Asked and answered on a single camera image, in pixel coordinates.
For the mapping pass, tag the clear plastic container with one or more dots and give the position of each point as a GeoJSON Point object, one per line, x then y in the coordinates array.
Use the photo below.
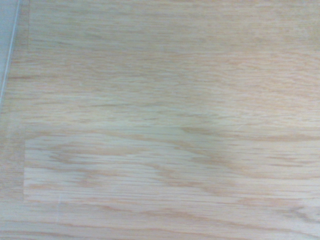
{"type": "Point", "coordinates": [7, 37]}

